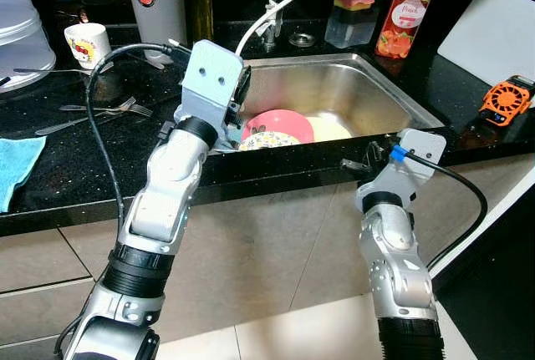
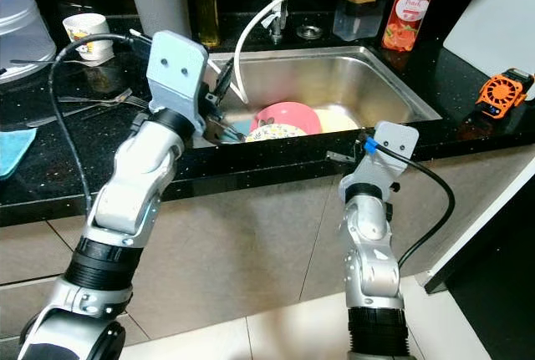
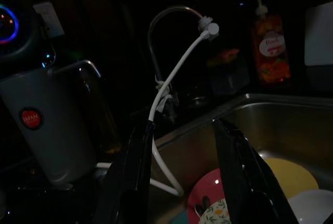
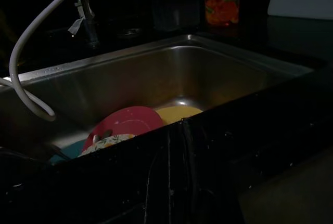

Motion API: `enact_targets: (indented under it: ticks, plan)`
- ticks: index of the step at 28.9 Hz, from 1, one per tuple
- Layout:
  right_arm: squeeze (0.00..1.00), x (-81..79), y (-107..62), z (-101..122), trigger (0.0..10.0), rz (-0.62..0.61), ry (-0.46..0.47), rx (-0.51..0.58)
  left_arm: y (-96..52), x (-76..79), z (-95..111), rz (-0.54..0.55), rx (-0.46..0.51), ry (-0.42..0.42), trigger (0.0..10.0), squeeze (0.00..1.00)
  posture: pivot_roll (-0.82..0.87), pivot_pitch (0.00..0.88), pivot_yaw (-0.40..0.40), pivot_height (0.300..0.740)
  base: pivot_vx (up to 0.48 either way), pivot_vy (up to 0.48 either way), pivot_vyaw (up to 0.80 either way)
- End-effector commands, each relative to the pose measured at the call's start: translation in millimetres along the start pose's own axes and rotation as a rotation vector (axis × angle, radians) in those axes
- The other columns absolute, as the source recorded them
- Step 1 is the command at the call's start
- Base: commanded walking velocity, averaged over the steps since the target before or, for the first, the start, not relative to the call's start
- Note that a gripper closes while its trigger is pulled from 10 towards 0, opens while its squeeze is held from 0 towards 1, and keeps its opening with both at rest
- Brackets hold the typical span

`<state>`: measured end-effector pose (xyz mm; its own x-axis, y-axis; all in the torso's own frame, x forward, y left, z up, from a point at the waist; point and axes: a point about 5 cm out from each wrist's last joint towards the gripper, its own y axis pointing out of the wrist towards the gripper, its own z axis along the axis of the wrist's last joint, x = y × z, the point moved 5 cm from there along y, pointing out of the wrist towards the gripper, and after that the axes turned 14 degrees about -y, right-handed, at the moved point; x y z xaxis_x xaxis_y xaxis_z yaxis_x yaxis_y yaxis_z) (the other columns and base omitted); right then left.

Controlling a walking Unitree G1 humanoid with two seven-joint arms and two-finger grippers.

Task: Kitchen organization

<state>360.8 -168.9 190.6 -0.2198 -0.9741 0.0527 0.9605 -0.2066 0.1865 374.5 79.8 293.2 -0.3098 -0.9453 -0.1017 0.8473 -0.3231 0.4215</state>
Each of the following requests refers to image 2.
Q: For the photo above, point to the pale yellow plate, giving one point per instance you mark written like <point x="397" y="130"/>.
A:
<point x="337" y="121"/>

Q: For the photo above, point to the floral patterned plate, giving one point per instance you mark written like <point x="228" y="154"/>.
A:
<point x="274" y="133"/>

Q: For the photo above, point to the clear plastic container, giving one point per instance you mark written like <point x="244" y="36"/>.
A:
<point x="23" y="26"/>

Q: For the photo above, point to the grey thermos flask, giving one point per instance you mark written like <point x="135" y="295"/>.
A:
<point x="155" y="9"/>

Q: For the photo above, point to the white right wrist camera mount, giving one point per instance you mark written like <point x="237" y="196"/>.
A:
<point x="394" y="137"/>

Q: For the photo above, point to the orange black handheld fan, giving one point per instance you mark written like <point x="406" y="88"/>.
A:
<point x="501" y="95"/>

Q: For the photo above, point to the light blue cloth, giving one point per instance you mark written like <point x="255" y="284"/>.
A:
<point x="14" y="149"/>

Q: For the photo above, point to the clear sponge holder dispenser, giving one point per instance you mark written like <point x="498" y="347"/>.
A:
<point x="357" y="22"/>

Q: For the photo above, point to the teal blue plate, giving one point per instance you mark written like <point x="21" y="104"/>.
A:
<point x="241" y="128"/>

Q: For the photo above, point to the white cartoon print mug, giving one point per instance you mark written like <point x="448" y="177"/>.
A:
<point x="88" y="36"/>

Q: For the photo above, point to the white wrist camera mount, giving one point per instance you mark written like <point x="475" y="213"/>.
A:
<point x="394" y="137"/>
<point x="175" y="72"/>

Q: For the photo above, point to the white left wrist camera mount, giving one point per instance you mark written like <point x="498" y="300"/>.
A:
<point x="175" y="72"/>

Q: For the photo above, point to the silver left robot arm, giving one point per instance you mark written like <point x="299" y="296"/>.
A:
<point x="142" y="185"/>

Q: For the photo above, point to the glass oil bottle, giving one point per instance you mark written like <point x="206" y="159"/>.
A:
<point x="202" y="9"/>

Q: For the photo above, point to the steel fork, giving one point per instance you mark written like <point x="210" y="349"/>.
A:
<point x="138" y="103"/>
<point x="124" y="95"/>

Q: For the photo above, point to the stainless steel sink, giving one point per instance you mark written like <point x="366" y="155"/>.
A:
<point x="343" y="80"/>

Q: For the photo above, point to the white cutting board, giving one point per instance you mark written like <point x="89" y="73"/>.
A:
<point x="493" y="30"/>

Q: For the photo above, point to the chrome faucet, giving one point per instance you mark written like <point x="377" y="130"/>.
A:
<point x="278" y="17"/>

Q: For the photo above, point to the peach dish soap bottle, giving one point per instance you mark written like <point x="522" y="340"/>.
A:
<point x="411" y="13"/>

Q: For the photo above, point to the pink plate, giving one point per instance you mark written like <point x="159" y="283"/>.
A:
<point x="288" y="116"/>

